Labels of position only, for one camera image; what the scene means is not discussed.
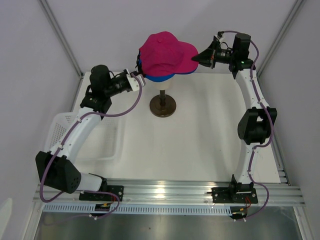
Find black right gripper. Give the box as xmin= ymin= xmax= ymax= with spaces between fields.
xmin=190 ymin=40 xmax=235 ymax=69

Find cream mannequin head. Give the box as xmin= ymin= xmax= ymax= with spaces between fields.
xmin=150 ymin=78 xmax=173 ymax=91

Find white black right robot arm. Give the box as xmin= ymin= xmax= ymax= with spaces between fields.
xmin=192 ymin=31 xmax=278 ymax=204

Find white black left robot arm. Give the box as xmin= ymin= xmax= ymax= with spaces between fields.
xmin=35 ymin=65 xmax=143 ymax=203

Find white plastic basket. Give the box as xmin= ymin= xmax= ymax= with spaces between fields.
xmin=44 ymin=112 xmax=126 ymax=162

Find dark brown round stand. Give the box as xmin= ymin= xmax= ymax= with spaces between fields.
xmin=149 ymin=90 xmax=177 ymax=118

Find left aluminium corner profile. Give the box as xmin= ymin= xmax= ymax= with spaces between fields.
xmin=37 ymin=0 xmax=84 ymax=78

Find aluminium corner profile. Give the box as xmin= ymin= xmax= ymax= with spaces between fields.
xmin=37 ymin=0 xmax=84 ymax=78
xmin=257 ymin=0 xmax=306 ymax=79

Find right aluminium corner profile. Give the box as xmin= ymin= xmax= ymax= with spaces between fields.
xmin=257 ymin=0 xmax=306 ymax=79

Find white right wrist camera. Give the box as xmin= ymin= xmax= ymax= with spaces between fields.
xmin=215 ymin=31 xmax=225 ymax=43

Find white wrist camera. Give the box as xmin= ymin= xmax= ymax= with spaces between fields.
xmin=215 ymin=31 xmax=225 ymax=43
xmin=126 ymin=72 xmax=146 ymax=92

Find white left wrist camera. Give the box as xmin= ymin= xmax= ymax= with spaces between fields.
xmin=126 ymin=72 xmax=146 ymax=92

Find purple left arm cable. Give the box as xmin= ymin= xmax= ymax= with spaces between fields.
xmin=39 ymin=74 xmax=146 ymax=221

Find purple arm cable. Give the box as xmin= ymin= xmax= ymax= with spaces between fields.
xmin=39 ymin=74 xmax=146 ymax=221
xmin=221 ymin=30 xmax=273 ymax=222

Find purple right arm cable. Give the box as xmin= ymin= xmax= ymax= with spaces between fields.
xmin=221 ymin=30 xmax=273 ymax=222

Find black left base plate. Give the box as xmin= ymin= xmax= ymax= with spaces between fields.
xmin=79 ymin=185 xmax=124 ymax=202

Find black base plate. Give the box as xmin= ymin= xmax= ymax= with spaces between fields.
xmin=207 ymin=187 xmax=258 ymax=204
xmin=79 ymin=185 xmax=124 ymax=202

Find aluminium mounting rail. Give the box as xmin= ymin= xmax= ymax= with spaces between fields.
xmin=32 ymin=174 xmax=306 ymax=207

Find white slotted cable duct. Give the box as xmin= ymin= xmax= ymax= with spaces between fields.
xmin=43 ymin=203 xmax=232 ymax=216

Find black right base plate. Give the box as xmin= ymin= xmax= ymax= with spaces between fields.
xmin=207 ymin=187 xmax=258 ymax=204

